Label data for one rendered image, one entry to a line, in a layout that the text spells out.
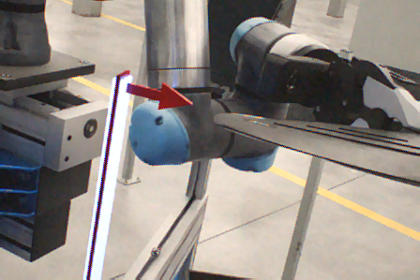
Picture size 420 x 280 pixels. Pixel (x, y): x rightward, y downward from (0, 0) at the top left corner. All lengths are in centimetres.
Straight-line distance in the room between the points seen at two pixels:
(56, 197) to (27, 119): 15
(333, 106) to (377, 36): 643
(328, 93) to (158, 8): 22
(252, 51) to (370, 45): 634
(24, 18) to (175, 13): 41
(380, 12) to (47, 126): 621
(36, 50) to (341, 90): 60
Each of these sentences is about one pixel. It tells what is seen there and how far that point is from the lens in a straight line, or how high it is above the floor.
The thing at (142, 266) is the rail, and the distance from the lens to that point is 91.
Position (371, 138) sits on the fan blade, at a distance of 52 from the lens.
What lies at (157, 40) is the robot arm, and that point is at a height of 118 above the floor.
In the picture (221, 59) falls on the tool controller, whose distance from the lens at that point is 111.
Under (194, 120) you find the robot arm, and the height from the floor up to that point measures 110.
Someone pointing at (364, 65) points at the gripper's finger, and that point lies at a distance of 65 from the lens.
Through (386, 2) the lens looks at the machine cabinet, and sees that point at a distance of 706.
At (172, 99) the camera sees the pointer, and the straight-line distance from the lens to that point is 54.
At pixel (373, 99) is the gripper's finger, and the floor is 119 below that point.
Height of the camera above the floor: 133
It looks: 18 degrees down
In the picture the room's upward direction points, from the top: 11 degrees clockwise
